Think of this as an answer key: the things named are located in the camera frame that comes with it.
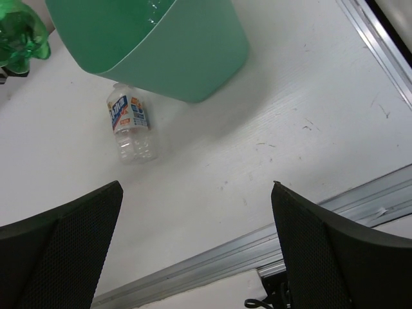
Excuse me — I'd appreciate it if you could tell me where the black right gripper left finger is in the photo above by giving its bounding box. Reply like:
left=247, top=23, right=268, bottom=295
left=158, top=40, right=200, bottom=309
left=1, top=181, right=124, bottom=308

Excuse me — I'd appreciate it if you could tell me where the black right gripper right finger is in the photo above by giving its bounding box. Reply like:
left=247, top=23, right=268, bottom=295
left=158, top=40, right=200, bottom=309
left=271, top=182, right=411, bottom=308

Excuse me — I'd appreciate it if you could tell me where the clear white-labelled plastic bottle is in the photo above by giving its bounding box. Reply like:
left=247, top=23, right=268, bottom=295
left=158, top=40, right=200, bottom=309
left=106, top=83, right=158, bottom=164

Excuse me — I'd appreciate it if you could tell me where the green plastic soda bottle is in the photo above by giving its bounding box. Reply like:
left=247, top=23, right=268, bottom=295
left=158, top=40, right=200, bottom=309
left=1, top=1, right=51, bottom=74

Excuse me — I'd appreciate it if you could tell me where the green plastic bin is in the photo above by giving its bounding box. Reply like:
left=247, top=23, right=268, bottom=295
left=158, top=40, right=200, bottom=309
left=46, top=1, right=248, bottom=102

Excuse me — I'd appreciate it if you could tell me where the aluminium table frame rail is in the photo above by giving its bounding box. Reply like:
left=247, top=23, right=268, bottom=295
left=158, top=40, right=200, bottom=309
left=93, top=1, right=411, bottom=308

